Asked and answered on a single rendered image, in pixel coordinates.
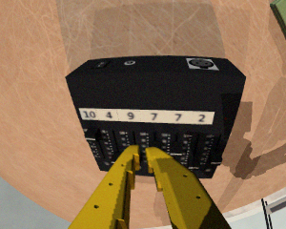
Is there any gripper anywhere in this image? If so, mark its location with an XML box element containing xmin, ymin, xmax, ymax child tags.
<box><xmin>68</xmin><ymin>145</ymin><xmax>232</xmax><ymax>229</ymax></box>

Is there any black lighting desk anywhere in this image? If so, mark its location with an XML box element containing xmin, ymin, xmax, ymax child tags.
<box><xmin>65</xmin><ymin>55</ymin><xmax>246</xmax><ymax>178</ymax></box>

